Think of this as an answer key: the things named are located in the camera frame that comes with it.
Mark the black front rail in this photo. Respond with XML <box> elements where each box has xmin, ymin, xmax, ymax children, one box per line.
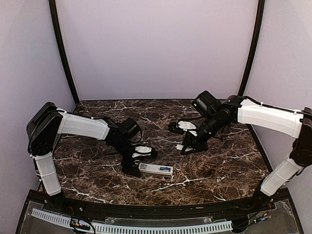
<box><xmin>28</xmin><ymin>188</ymin><xmax>297</xmax><ymax>228</ymax></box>

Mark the left black frame post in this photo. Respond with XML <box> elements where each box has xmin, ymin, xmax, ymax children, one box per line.
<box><xmin>48</xmin><ymin>0</ymin><xmax>80</xmax><ymax>106</ymax></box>

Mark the right black frame post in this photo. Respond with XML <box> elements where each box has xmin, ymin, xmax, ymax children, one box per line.
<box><xmin>238</xmin><ymin>0</ymin><xmax>265</xmax><ymax>96</ymax></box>

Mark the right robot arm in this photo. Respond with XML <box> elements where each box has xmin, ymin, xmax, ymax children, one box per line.
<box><xmin>176</xmin><ymin>91</ymin><xmax>312</xmax><ymax>212</ymax></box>

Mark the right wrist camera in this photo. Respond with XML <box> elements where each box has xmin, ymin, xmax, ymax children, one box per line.
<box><xmin>168</xmin><ymin>120</ymin><xmax>197</xmax><ymax>135</ymax></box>

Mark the white battery cover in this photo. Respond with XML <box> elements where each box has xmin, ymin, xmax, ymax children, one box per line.
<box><xmin>176</xmin><ymin>144</ymin><xmax>183</xmax><ymax>150</ymax></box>

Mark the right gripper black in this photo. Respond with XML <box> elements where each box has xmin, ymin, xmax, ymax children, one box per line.
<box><xmin>180</xmin><ymin>112</ymin><xmax>226</xmax><ymax>155</ymax></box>

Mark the white remote control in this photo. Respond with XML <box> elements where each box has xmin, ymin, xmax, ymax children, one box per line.
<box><xmin>138</xmin><ymin>163</ymin><xmax>174</xmax><ymax>176</ymax></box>

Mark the black frame post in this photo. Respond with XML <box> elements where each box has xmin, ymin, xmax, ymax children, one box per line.
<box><xmin>238</xmin><ymin>0</ymin><xmax>265</xmax><ymax>96</ymax></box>
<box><xmin>48</xmin><ymin>0</ymin><xmax>80</xmax><ymax>106</ymax></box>

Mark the white slotted cable duct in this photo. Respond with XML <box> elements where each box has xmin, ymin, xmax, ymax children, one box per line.
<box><xmin>31</xmin><ymin>208</ymin><xmax>233</xmax><ymax>234</ymax></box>

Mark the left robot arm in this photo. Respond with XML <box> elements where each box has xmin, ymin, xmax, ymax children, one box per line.
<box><xmin>26</xmin><ymin>102</ymin><xmax>141</xmax><ymax>213</ymax></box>

